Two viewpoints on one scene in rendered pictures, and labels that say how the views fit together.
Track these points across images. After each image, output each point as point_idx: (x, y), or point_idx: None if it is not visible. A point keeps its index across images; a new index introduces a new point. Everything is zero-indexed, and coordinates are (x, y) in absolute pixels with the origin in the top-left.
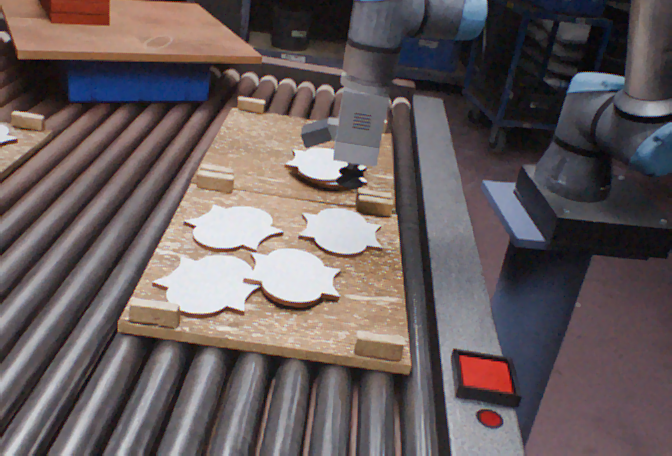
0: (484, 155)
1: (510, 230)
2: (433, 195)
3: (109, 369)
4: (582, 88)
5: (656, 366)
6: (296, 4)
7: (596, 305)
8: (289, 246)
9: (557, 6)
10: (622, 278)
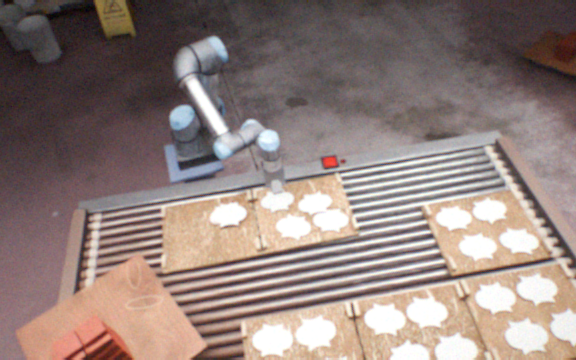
0: None
1: (215, 170)
2: (218, 187)
3: (373, 230)
4: (189, 121)
5: (106, 184)
6: None
7: (54, 205)
8: (294, 211)
9: None
10: (22, 192)
